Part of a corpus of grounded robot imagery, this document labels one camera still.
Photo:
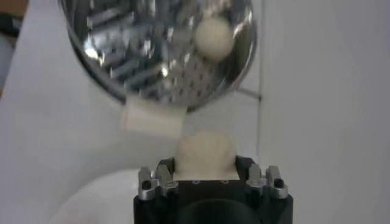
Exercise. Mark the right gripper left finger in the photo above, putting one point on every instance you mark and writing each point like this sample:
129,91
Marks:
158,182

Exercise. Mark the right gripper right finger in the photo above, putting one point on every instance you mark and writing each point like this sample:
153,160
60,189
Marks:
268,182

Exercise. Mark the white steamed baozi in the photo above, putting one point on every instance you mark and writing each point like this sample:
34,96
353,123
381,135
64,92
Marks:
205,152
214,38

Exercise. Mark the perforated steel steamer basket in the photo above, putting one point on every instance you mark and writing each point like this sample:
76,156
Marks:
137,45

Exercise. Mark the round white plate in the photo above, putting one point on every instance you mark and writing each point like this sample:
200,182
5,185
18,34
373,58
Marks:
100,198

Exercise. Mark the cream electric cooking pot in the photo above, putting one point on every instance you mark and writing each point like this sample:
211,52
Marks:
152,117

